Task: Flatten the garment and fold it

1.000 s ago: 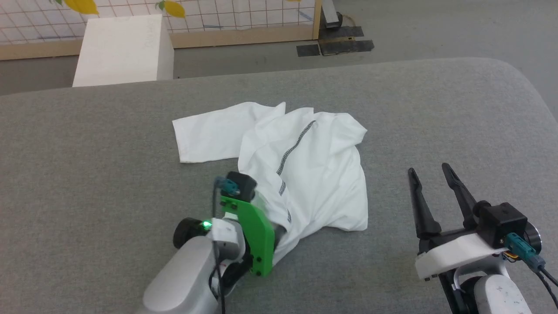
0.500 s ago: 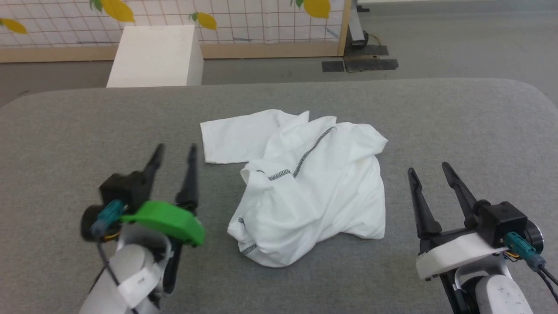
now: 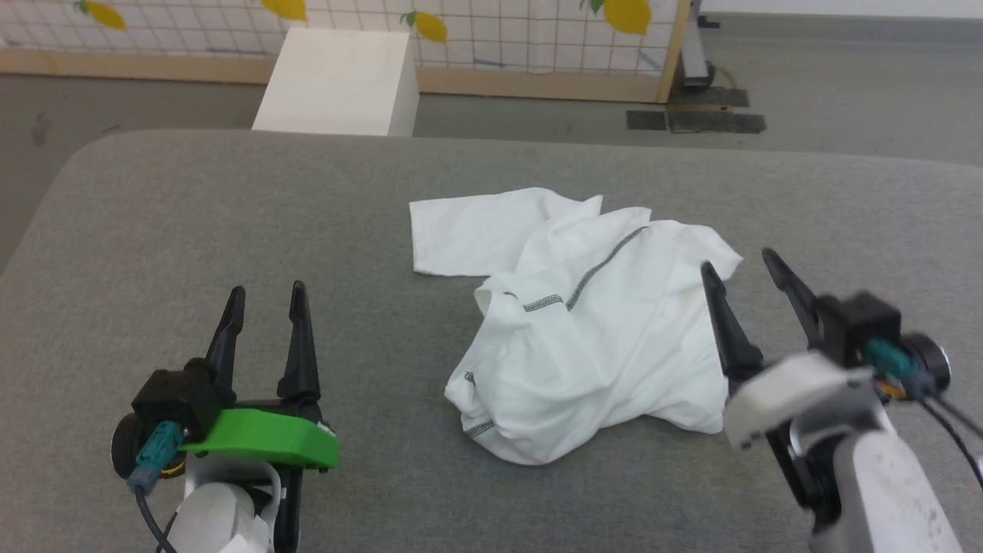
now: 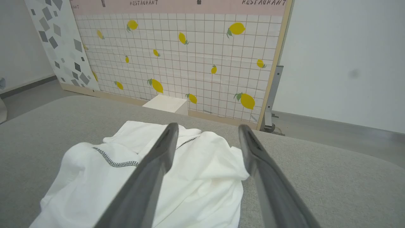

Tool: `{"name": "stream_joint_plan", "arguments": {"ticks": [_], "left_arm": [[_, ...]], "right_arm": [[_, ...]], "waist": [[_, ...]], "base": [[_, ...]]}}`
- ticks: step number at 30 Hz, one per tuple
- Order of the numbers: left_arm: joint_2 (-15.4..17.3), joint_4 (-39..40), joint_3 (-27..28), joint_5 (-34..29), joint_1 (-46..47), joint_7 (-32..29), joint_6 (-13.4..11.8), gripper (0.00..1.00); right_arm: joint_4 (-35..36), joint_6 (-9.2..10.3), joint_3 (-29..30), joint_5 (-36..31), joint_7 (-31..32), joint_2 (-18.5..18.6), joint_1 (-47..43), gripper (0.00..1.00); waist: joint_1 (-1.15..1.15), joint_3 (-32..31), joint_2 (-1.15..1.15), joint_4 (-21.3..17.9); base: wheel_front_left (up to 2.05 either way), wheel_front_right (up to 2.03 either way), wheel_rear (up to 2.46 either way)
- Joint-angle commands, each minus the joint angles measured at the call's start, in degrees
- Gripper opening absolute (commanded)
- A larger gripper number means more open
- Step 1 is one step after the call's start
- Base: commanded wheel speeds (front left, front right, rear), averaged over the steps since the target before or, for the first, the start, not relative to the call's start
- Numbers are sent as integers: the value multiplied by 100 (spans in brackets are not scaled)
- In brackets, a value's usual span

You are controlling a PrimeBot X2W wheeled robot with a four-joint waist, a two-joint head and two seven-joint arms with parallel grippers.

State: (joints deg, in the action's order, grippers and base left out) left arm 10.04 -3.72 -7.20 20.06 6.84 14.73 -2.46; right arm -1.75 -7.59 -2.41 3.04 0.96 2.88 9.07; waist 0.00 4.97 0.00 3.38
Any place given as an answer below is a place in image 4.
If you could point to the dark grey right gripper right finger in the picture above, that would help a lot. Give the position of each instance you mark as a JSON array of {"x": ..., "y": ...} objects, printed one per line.
[{"x": 272, "y": 190}]

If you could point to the grey metal stand with caster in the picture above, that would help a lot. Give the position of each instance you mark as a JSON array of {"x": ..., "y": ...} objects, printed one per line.
[{"x": 274, "y": 82}]

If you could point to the white long-sleeve shirt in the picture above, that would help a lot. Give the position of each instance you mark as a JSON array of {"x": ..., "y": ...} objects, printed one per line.
[{"x": 202, "y": 180}]

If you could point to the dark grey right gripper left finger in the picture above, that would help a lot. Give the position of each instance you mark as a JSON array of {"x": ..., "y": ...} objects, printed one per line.
[{"x": 142, "y": 190}]

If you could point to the lemon print tile backdrop panel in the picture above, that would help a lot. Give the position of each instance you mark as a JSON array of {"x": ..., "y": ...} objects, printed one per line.
[{"x": 202, "y": 47}]

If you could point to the grey terrazzo pattern panel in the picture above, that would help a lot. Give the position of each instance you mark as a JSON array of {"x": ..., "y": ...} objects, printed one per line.
[{"x": 61, "y": 41}]

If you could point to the white box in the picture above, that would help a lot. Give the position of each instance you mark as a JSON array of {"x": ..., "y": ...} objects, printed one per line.
[{"x": 164, "y": 103}]

